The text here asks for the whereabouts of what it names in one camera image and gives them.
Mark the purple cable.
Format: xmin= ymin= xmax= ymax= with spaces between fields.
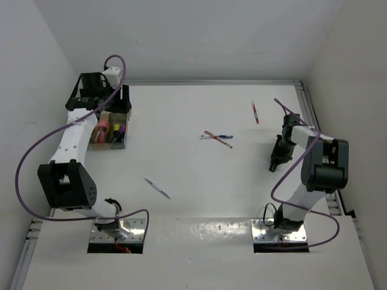
xmin=15 ymin=54 xmax=149 ymax=239
xmin=270 ymin=98 xmax=340 ymax=250

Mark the red gel pen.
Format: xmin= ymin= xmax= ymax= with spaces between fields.
xmin=204 ymin=130 xmax=233 ymax=149

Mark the pink cap highlighter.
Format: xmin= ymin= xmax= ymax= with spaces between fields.
xmin=269 ymin=162 xmax=278 ymax=172

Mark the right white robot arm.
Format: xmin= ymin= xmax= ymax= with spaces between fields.
xmin=269 ymin=114 xmax=350 ymax=232

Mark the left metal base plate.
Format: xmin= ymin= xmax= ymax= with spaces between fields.
xmin=89 ymin=218 xmax=146 ymax=243

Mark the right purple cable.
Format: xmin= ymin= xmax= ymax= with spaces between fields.
xmin=270 ymin=98 xmax=340 ymax=250

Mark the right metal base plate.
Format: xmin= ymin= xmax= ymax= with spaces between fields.
xmin=250 ymin=218 xmax=308 ymax=244

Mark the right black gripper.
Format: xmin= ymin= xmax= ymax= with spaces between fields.
xmin=271 ymin=135 xmax=296 ymax=165

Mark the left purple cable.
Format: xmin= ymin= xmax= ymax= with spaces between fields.
xmin=15 ymin=54 xmax=149 ymax=239

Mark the yellow cap highlighter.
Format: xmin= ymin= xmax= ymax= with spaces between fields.
xmin=111 ymin=123 xmax=121 ymax=143

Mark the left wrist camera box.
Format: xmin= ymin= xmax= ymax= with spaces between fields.
xmin=102 ymin=66 xmax=123 ymax=88

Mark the metal base plate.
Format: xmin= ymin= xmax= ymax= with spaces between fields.
xmin=89 ymin=218 xmax=146 ymax=243
xmin=250 ymin=218 xmax=308 ymax=244

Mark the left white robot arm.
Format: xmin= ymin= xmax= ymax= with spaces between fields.
xmin=37 ymin=67 xmax=132 ymax=241

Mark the clear compartment organizer tray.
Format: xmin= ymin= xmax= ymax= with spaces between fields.
xmin=88 ymin=111 xmax=131 ymax=150

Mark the blue gel pen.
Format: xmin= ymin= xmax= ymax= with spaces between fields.
xmin=200 ymin=134 xmax=233 ymax=139

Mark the aluminium table edge rail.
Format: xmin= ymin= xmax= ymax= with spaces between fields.
xmin=125 ymin=80 xmax=302 ymax=86

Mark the clear thin ballpoint pen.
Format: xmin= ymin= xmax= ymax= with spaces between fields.
xmin=143 ymin=178 xmax=171 ymax=200

